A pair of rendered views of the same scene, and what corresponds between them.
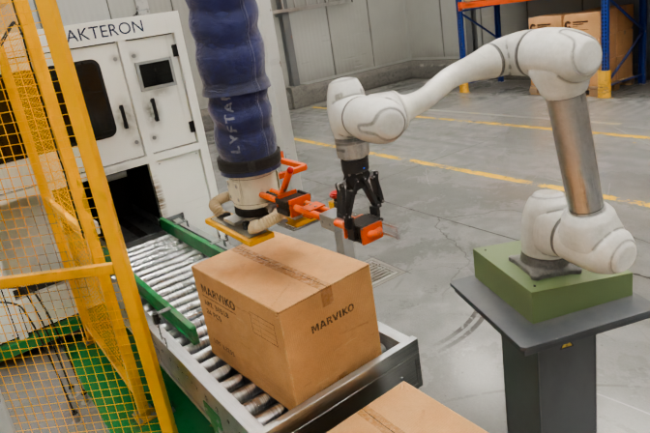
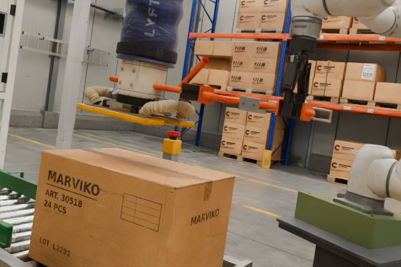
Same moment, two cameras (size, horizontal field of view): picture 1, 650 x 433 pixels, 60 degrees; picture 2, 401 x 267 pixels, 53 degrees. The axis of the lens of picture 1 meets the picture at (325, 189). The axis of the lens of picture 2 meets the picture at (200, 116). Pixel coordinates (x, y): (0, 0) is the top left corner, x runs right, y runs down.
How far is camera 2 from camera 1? 0.99 m
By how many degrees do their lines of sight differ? 27
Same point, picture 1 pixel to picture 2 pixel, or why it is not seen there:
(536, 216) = (372, 160)
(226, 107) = not seen: outside the picture
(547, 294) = (383, 223)
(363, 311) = (222, 221)
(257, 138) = (170, 31)
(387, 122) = not seen: outside the picture
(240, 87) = not seen: outside the picture
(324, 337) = (196, 234)
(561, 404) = not seen: outside the picture
